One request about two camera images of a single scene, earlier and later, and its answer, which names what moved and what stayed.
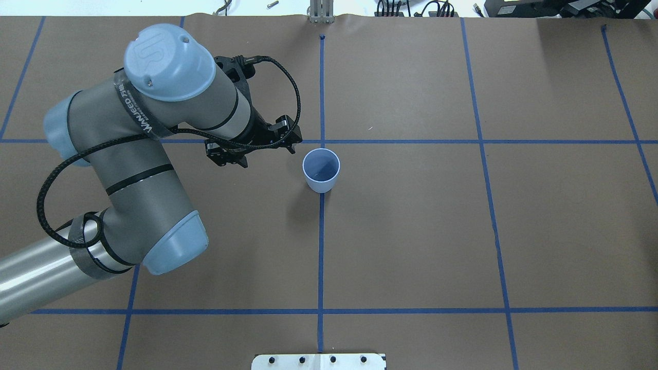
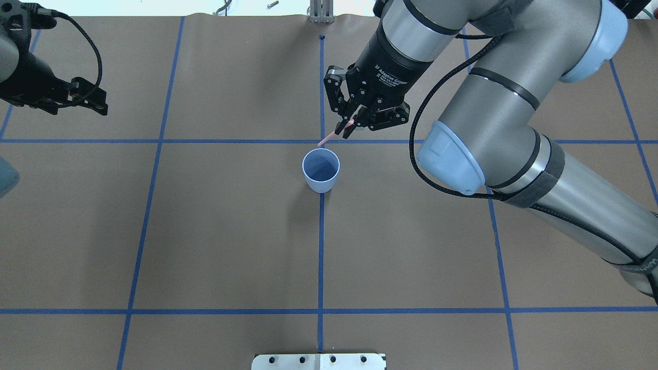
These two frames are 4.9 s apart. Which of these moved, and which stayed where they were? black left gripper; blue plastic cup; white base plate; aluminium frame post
Moved: black left gripper
Stayed: white base plate; blue plastic cup; aluminium frame post
